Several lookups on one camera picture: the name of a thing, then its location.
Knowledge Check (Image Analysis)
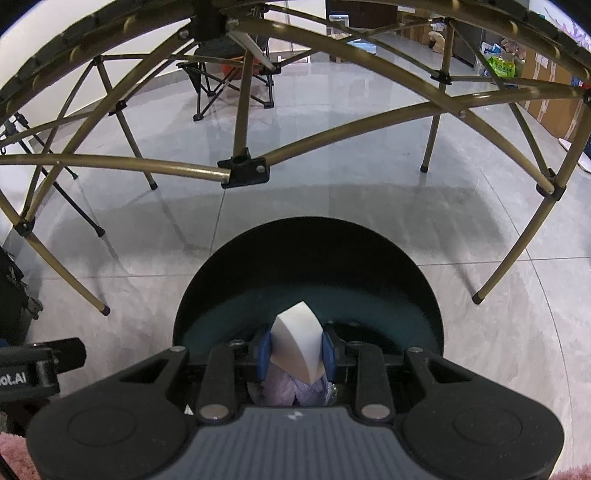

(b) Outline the purple knitted pouch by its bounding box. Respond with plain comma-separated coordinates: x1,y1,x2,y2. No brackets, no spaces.
247,362,337,407

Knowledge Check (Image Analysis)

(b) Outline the white wedge foam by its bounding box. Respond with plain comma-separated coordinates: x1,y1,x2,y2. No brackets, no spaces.
270,301,325,385

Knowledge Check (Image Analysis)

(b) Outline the tan folding slat table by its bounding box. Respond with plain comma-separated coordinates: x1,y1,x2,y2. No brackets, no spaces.
1,1,590,318

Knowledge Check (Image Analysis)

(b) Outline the green snack bag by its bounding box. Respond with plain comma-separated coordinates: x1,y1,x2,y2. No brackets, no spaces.
487,56,516,78

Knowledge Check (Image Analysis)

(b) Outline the black folding chair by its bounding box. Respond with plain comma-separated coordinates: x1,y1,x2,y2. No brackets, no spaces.
176,32,279,122

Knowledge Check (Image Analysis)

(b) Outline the brown cardboard box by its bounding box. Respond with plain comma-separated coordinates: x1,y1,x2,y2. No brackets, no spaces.
512,45,591,144

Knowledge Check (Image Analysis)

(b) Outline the black camera tripod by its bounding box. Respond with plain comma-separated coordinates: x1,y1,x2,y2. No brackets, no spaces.
2,112,105,238

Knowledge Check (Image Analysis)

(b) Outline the black round trash bin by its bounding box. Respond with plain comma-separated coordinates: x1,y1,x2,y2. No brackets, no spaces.
172,215,446,407

